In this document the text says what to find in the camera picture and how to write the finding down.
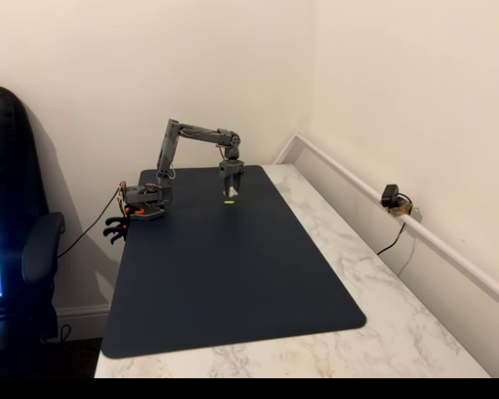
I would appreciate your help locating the white notched plastic piece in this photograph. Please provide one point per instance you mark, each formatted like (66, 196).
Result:
(233, 192)

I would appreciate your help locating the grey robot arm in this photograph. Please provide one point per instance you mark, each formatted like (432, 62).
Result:
(168, 149)

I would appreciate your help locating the dark blue desk mat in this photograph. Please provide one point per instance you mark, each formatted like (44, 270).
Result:
(233, 274)

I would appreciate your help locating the black orange table clamp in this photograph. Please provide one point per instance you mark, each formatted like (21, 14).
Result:
(115, 237)
(114, 221)

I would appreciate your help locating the black webcam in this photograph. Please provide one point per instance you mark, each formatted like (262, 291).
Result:
(388, 195)

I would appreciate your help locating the white baseboard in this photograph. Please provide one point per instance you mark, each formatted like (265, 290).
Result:
(83, 311)

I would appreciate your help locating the black office chair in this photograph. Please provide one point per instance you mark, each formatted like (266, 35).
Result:
(21, 187)

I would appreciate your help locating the tan webcam mount block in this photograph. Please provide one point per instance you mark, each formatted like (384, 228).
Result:
(400, 210)

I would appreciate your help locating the white wall rail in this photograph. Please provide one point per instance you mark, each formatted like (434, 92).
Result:
(441, 245)

